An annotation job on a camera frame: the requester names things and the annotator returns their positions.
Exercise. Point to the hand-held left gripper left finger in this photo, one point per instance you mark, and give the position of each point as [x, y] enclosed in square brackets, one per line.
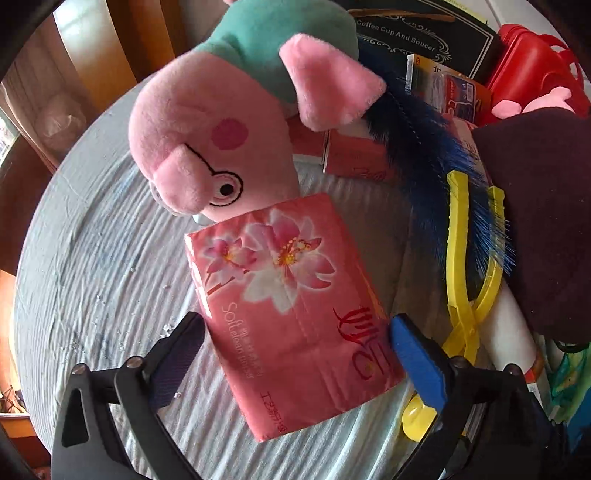
[180, 353]

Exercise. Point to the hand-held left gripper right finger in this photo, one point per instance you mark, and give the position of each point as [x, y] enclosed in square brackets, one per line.
[415, 360]

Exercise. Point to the pink floral tissue pack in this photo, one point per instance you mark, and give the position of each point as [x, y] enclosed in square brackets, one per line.
[286, 286]

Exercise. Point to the green yellow wet wipes pack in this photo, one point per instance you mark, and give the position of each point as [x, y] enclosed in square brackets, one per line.
[570, 383]

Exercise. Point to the yellow plastic tongs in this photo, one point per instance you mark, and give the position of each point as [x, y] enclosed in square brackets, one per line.
[457, 258]

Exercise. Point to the brown bear plush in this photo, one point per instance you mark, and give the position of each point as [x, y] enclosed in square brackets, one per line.
[545, 207]

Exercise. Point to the blue feather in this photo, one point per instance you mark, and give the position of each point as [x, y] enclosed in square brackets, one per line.
[415, 152]

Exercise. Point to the pig plush with teal shirt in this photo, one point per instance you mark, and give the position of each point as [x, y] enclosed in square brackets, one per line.
[207, 115]

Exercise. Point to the pig plush with orange dress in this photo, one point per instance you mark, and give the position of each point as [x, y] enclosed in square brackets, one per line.
[505, 107]

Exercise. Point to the blister pack card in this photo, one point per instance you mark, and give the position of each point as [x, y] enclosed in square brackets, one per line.
[448, 87]

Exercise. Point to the sheer curtain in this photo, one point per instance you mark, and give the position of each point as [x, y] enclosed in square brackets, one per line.
[27, 115]

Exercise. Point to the red carry case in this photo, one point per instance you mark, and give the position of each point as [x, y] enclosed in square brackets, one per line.
[526, 60]

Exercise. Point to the black gift box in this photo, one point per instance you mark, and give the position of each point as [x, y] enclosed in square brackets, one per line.
[415, 37]

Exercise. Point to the wooden bed frame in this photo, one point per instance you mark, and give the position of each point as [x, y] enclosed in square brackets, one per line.
[106, 37]

